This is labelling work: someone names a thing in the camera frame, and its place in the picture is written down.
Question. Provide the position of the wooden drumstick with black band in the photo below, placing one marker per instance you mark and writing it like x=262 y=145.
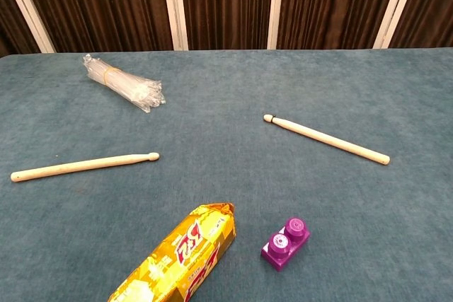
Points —
x=325 y=138

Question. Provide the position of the plain wooden drumstick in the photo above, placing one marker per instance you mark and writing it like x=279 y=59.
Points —
x=85 y=165

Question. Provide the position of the purple two-stud toy brick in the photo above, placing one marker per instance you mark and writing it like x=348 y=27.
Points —
x=279 y=256

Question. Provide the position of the teal table cloth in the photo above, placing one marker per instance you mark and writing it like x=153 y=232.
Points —
x=226 y=189

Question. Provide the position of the bundle of clear wrapped straws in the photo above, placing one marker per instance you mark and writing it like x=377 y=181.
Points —
x=120 y=81

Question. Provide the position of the yellow biscuit packet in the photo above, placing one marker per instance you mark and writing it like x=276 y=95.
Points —
x=177 y=259

